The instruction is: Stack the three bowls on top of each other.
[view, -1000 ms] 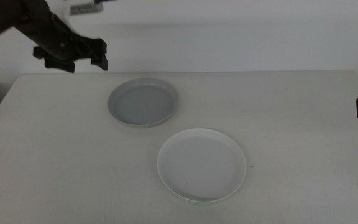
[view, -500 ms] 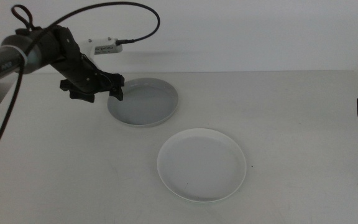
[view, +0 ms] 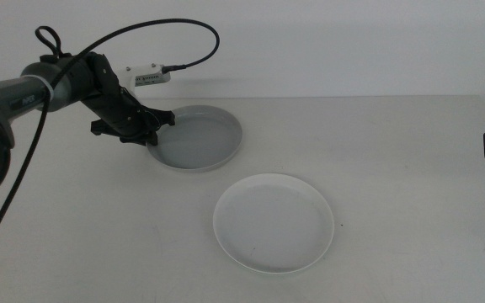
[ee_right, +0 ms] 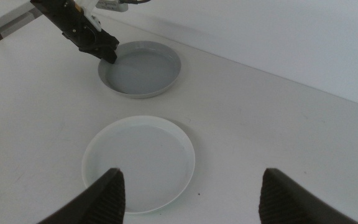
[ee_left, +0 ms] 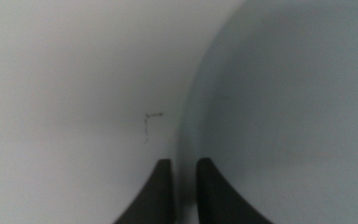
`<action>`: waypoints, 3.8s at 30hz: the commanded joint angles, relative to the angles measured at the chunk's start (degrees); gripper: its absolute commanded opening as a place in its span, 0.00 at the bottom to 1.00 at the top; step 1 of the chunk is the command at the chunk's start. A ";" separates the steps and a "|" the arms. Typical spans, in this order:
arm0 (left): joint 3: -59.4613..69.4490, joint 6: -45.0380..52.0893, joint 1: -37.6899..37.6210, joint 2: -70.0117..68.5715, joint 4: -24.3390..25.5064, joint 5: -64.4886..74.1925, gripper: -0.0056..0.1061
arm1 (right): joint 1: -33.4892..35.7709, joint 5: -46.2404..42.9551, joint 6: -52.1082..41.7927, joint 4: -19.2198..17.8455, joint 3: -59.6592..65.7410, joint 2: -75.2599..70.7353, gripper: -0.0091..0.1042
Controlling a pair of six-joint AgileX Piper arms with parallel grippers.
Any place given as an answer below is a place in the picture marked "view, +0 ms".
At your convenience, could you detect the grey shallow bowl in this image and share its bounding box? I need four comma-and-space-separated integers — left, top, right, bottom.
146, 104, 243, 173

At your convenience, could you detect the white shallow bowl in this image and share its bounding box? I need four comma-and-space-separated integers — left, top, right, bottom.
212, 173, 335, 275

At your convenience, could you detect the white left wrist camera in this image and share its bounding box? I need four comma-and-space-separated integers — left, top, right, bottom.
118, 62, 172, 96

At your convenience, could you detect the short black looped cable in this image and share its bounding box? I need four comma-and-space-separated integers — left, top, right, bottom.
35, 25, 65, 58

